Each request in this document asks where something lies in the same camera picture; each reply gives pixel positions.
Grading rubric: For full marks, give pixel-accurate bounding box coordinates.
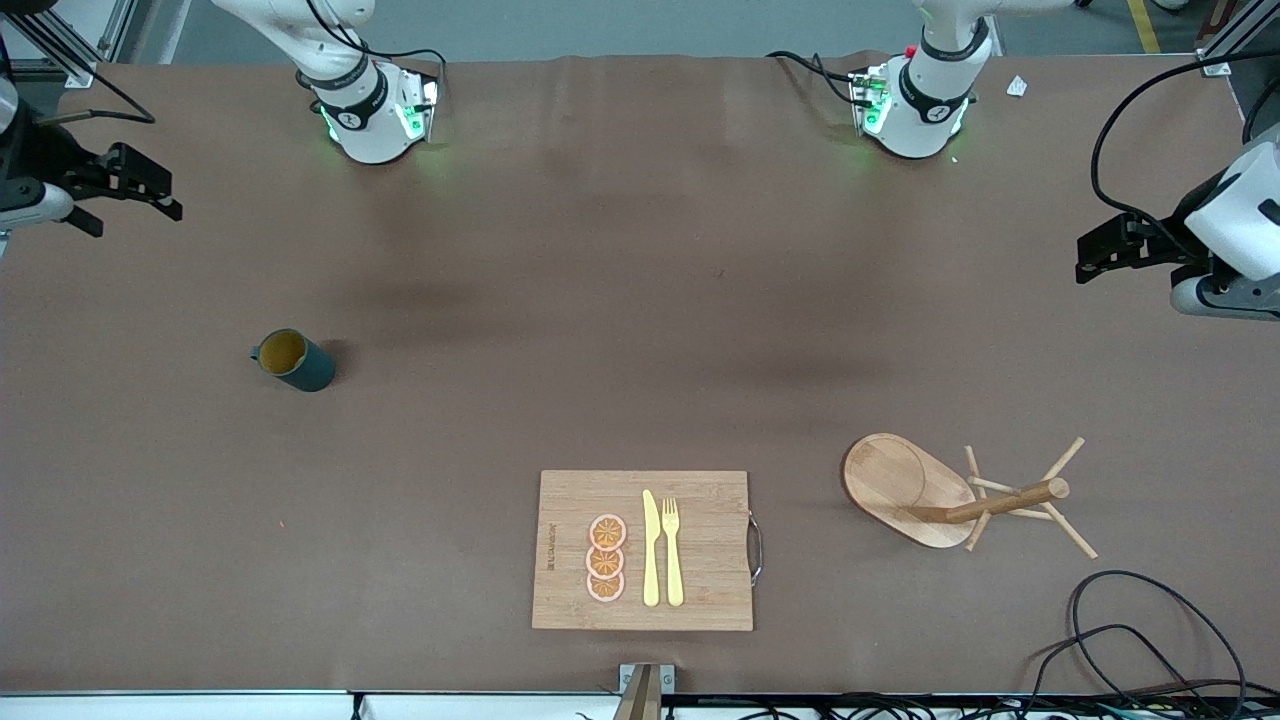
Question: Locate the black cable loop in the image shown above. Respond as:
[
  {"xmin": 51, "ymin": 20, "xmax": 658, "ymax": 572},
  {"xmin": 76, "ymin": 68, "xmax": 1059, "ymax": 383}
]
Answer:
[{"xmin": 1020, "ymin": 570, "xmax": 1251, "ymax": 720}]

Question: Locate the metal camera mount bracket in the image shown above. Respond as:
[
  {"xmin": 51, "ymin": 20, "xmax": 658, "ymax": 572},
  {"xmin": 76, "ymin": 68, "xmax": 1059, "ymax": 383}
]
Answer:
[{"xmin": 618, "ymin": 663, "xmax": 676, "ymax": 720}]

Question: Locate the yellow plastic fork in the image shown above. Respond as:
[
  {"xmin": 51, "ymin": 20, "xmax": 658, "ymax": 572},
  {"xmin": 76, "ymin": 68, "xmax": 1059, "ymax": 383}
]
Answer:
[{"xmin": 661, "ymin": 497, "xmax": 686, "ymax": 608}]

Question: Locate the wooden cutting board with handle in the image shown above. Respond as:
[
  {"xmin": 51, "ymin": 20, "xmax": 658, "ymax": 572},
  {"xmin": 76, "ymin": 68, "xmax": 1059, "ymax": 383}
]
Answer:
[{"xmin": 531, "ymin": 470, "xmax": 765, "ymax": 632}]

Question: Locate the teal cup with yellow inside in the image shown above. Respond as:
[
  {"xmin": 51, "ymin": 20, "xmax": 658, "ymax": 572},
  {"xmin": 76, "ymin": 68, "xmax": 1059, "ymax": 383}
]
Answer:
[{"xmin": 250, "ymin": 329, "xmax": 337, "ymax": 393}]

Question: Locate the wooden mug tree stand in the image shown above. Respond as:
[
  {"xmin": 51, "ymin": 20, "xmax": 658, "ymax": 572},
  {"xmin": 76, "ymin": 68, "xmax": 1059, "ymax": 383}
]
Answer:
[{"xmin": 841, "ymin": 432, "xmax": 1099, "ymax": 560}]

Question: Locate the yellow plastic knife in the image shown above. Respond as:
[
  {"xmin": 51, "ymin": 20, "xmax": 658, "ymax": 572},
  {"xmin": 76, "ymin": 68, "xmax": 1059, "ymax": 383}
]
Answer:
[{"xmin": 642, "ymin": 489, "xmax": 662, "ymax": 608}]

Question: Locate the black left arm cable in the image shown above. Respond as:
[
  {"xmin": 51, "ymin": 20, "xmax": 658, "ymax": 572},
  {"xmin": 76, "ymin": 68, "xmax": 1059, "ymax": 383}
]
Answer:
[{"xmin": 1088, "ymin": 48, "xmax": 1280, "ymax": 263}]

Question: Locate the aluminium frame profile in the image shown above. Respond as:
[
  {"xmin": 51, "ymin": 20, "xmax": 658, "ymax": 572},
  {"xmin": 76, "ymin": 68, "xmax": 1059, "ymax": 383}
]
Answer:
[
  {"xmin": 18, "ymin": 0, "xmax": 137, "ymax": 89},
  {"xmin": 1195, "ymin": 0, "xmax": 1280, "ymax": 78}
]

